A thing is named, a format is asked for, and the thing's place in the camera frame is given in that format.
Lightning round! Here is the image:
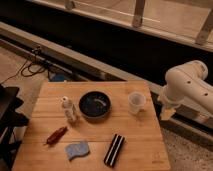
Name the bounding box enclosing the small clear plastic bottle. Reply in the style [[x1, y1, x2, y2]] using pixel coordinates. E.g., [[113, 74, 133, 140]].
[[61, 96, 77, 124]]

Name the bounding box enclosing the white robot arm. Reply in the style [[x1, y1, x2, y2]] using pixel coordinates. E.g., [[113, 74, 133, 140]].
[[158, 60, 213, 120]]

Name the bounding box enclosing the clear plastic cup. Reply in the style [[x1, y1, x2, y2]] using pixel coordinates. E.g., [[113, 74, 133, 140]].
[[128, 91, 146, 115]]

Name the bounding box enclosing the black white striped block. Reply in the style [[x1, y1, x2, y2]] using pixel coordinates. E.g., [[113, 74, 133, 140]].
[[104, 134, 125, 167]]

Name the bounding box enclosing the dark blue bowl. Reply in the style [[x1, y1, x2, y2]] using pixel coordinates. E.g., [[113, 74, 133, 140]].
[[79, 91, 111, 119]]

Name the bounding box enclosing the wooden table board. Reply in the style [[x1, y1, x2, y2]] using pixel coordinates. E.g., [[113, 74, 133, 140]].
[[12, 81, 170, 171]]

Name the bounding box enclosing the blue sponge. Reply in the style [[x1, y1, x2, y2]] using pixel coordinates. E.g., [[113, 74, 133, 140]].
[[65, 141, 90, 160]]

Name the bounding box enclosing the blue object on floor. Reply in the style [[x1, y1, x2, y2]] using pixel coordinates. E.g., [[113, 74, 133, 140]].
[[50, 74, 65, 82]]

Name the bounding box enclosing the black chair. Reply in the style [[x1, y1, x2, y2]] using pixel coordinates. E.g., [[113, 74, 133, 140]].
[[0, 84, 29, 169]]

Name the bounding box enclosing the black cable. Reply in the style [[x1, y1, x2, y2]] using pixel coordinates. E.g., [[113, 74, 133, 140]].
[[0, 49, 51, 85]]

